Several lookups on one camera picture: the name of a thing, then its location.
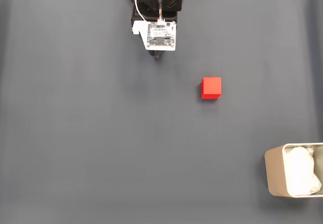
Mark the red cube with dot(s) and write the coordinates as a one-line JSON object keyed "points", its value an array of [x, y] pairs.
{"points": [[211, 86]]}

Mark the beige metal box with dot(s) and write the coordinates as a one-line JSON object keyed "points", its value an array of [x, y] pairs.
{"points": [[275, 171]]}

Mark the grey-blue table mat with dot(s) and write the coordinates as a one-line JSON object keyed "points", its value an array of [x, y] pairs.
{"points": [[101, 133]]}

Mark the white cloth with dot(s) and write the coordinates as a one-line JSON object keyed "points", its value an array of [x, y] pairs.
{"points": [[300, 171]]}

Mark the camera board on white mount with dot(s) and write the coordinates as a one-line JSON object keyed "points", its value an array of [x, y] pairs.
{"points": [[161, 36]]}

